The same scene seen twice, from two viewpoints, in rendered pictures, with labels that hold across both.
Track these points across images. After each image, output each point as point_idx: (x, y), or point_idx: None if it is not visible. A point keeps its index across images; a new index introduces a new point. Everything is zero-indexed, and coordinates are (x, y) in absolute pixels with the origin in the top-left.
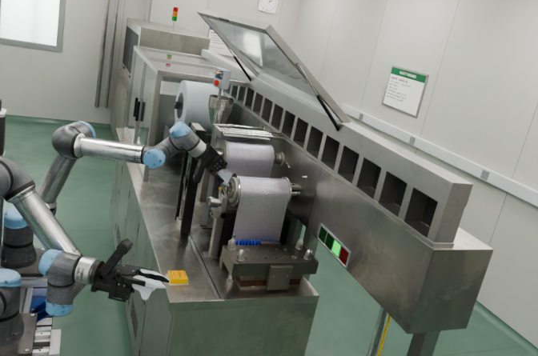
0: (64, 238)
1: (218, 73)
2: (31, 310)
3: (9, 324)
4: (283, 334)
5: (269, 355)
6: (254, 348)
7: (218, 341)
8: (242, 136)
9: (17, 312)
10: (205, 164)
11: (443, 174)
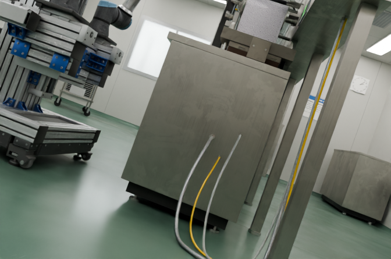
0: None
1: None
2: (91, 56)
3: None
4: (252, 98)
5: (237, 115)
6: (224, 101)
7: (196, 80)
8: None
9: None
10: None
11: None
